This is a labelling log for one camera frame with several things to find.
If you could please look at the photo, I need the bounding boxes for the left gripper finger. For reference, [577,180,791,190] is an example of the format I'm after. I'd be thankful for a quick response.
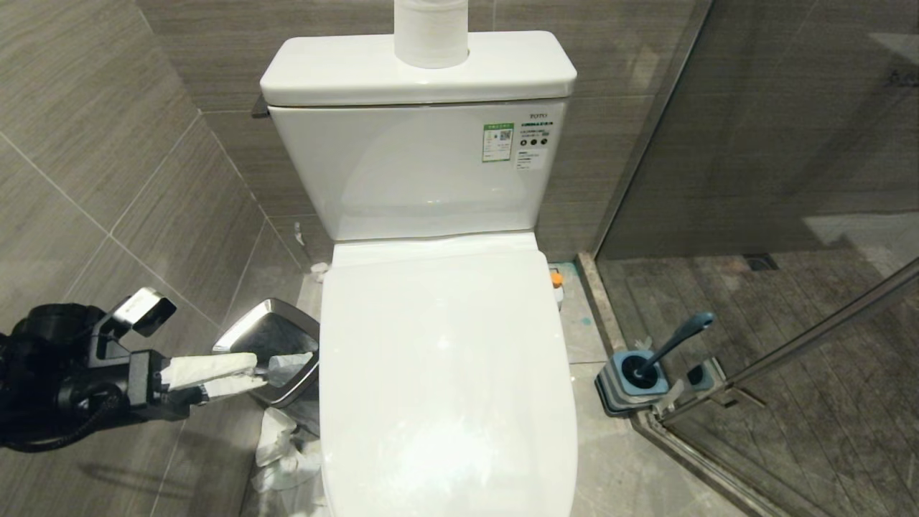
[188,373,269,406]
[159,352,258,393]

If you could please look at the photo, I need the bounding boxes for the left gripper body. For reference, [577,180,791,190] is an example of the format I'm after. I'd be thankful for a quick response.
[59,349,193,423]

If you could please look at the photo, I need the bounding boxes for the white toilet seat lid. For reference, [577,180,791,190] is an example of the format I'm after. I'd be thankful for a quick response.
[319,231,579,517]

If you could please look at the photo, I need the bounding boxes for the white toilet tank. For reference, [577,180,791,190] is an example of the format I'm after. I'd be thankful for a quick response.
[269,99,568,243]

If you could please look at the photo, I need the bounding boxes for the white toilet tank lid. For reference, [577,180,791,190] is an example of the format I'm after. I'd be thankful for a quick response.
[260,30,578,108]

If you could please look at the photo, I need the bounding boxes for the blue grey brush holder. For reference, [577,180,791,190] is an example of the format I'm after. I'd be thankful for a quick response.
[594,349,727,419]

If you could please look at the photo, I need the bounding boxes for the white toilet paper roll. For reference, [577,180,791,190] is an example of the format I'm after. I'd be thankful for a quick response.
[393,0,470,70]

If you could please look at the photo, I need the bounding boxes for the stainless steel trash bin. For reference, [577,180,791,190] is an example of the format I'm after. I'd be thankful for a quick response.
[213,297,322,436]

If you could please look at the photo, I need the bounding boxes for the white plastic bin liner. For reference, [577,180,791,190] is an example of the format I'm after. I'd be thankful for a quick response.
[250,405,324,498]

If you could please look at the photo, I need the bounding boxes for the glass shower door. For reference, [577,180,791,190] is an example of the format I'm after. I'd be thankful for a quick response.
[632,255,919,517]

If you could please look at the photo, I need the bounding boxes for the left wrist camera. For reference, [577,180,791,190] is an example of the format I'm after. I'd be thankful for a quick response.
[89,287,177,361]

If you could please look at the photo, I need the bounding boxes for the black cable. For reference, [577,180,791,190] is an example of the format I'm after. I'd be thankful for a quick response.
[0,391,124,454]

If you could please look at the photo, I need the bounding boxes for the blue handled toilet brush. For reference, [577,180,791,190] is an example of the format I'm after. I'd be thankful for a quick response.
[620,312,716,390]

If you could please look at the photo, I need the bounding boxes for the metal door handle bar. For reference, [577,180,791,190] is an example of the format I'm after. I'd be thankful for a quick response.
[657,258,919,423]

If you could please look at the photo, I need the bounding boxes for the glass shower wall panel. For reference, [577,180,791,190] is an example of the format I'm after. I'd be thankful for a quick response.
[590,0,919,261]

